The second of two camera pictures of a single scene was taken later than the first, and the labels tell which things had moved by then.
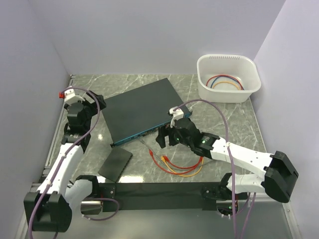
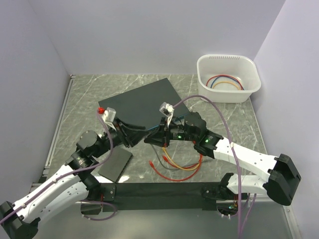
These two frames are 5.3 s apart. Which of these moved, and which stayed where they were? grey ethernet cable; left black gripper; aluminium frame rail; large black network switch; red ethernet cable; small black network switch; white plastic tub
Moved: red ethernet cable; grey ethernet cable; left black gripper
Stayed: small black network switch; aluminium frame rail; large black network switch; white plastic tub
